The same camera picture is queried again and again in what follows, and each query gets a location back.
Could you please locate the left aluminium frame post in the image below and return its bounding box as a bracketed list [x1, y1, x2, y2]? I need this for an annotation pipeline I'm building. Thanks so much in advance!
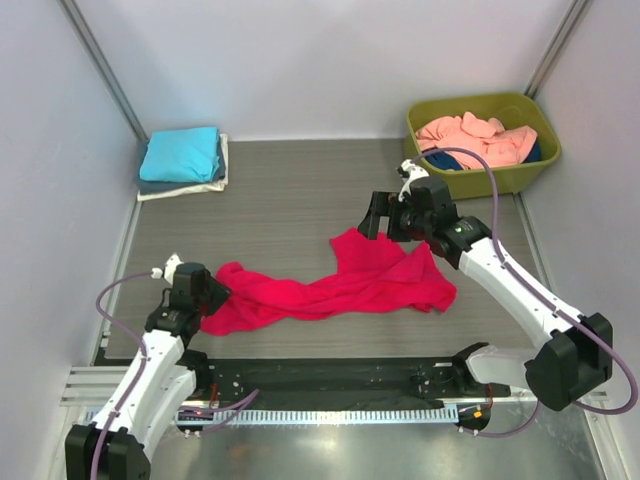
[58, 0, 148, 142]

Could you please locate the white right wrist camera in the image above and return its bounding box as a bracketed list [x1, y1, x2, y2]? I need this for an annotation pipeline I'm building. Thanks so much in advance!
[397, 159, 429, 202]

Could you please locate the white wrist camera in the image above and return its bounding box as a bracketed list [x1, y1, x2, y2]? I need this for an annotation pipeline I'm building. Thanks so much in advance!
[150, 253, 184, 285]
[397, 159, 429, 202]

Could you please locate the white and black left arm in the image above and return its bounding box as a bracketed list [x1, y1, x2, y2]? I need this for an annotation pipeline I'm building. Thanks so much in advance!
[64, 255, 231, 479]

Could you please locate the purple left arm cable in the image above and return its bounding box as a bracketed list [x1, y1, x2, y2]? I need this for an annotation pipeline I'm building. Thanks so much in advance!
[92, 269, 261, 480]

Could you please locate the folded white t shirt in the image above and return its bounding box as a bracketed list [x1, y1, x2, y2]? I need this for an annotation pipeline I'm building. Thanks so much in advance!
[136, 133, 229, 202]

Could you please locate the right aluminium frame post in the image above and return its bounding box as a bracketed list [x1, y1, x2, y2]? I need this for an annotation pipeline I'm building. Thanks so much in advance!
[523, 0, 594, 100]

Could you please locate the dark blue t shirt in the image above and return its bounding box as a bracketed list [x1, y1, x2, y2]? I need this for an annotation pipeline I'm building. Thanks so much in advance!
[426, 141, 542, 171]

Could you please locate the aluminium frame post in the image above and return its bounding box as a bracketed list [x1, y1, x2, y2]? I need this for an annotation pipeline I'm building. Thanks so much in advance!
[58, 0, 148, 142]
[523, 0, 594, 100]

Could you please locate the olive green plastic bin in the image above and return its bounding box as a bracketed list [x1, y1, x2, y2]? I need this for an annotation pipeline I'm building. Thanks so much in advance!
[405, 92, 561, 194]

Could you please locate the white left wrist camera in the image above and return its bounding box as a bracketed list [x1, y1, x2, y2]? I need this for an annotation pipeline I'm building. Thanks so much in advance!
[150, 253, 184, 285]

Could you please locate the aluminium front rail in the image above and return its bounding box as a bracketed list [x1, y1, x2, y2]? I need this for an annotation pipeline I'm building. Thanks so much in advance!
[59, 363, 609, 407]

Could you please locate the red t shirt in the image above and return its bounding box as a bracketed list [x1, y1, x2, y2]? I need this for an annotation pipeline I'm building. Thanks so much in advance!
[201, 228, 457, 336]

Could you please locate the white slotted cable duct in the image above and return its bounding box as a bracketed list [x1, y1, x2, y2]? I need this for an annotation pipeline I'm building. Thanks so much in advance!
[170, 404, 459, 429]

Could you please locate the folded turquoise t shirt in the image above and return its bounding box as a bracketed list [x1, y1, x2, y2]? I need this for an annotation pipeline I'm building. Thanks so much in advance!
[139, 127, 220, 183]

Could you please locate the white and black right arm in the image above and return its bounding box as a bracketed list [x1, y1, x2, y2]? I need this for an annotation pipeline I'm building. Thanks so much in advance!
[358, 176, 613, 411]

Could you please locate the peach t shirt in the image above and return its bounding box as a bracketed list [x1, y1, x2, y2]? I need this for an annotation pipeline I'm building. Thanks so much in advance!
[415, 112, 542, 168]

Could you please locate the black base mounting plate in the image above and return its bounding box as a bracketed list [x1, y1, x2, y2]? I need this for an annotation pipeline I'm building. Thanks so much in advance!
[187, 357, 511, 411]

